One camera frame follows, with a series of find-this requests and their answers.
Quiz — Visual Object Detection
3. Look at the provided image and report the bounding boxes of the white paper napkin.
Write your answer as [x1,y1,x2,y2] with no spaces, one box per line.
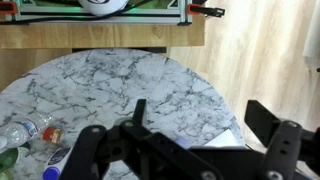
[205,129,244,147]

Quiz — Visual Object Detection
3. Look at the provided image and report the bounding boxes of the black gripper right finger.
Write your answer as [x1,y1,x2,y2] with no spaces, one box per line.
[244,100,320,180]

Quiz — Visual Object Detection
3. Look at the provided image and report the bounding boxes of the small red-capped spice jar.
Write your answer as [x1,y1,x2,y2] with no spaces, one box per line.
[42,127,64,144]

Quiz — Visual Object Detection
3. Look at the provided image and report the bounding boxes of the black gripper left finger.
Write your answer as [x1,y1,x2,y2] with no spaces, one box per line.
[59,99,223,180]

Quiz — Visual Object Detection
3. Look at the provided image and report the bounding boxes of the green glass bottle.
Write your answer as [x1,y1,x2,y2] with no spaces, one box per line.
[0,143,30,180]

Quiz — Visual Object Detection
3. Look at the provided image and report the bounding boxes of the white bottle blue cap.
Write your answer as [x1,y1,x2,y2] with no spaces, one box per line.
[42,147,72,180]

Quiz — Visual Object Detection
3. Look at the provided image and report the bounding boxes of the clear plastic water bottle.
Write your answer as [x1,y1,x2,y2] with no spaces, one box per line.
[0,113,52,149]

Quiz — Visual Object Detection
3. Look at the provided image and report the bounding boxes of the orange black clamp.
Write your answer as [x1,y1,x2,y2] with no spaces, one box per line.
[187,4,225,18]

